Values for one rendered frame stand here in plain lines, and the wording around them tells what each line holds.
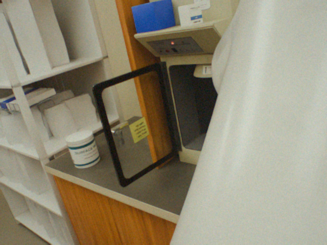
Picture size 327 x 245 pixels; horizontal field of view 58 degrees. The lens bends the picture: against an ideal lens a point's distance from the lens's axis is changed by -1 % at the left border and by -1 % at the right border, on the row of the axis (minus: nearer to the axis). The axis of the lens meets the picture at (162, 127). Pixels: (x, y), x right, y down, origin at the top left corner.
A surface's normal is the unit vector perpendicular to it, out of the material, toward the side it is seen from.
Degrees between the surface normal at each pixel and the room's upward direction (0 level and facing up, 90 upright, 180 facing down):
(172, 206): 0
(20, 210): 90
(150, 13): 90
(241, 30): 57
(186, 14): 90
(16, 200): 90
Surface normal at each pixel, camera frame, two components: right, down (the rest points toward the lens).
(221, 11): -0.62, 0.40
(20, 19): 0.48, 0.14
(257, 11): -0.84, -0.35
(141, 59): 0.76, 0.10
